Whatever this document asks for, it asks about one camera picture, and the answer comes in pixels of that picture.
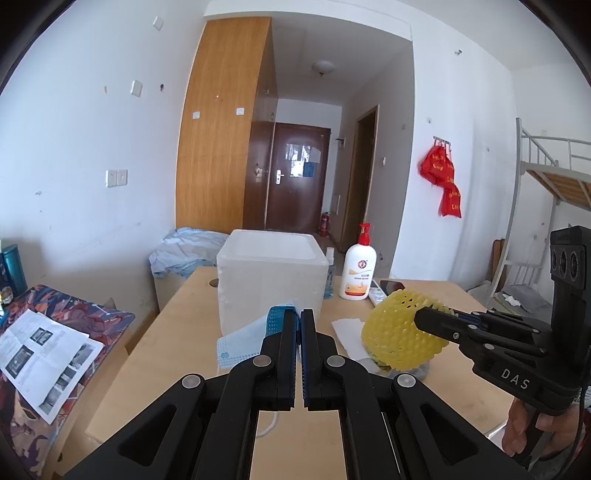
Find white paper tissue stack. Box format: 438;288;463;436
331;317;385;372

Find red hanging bags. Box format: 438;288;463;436
419;140;463;219

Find blue dotted cloth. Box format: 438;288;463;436
266;303;296;340

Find printed paper leaflet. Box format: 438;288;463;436
0;309;105;424

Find small clear plastic bottle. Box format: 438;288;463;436
323;247;336;299

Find white cable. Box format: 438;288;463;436
255;410;283;439

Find grey floor cloth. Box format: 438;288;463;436
502;283;551;315

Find white lotion pump bottle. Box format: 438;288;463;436
338;223;374;301

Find tall wooden wardrobe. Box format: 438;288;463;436
175;17;279;232

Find brown entrance door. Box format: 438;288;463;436
265;122;332;234

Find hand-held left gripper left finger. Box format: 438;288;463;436
60;308;297;480

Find white foam box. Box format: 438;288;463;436
216;229;330;337

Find wooden doorway frame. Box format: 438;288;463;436
340;104;380;248

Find metal bunk bed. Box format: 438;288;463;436
495;117;591;303

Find papers on door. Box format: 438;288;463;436
285;143;322;179

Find teal metal can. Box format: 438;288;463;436
1;244;28;295

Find light blue face mask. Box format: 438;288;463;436
216;310;283;371

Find person's right hand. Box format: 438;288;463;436
502;399;591;467

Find light blue bedsheet pile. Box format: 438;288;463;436
148;226;230;280

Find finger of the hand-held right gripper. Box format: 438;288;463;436
414;306;555;370
455;309;552;334

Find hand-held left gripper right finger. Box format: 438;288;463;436
300;309;532;480

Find leaning wooden board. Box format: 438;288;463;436
488;237;507;290

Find white power strip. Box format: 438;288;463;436
368;279;391;306

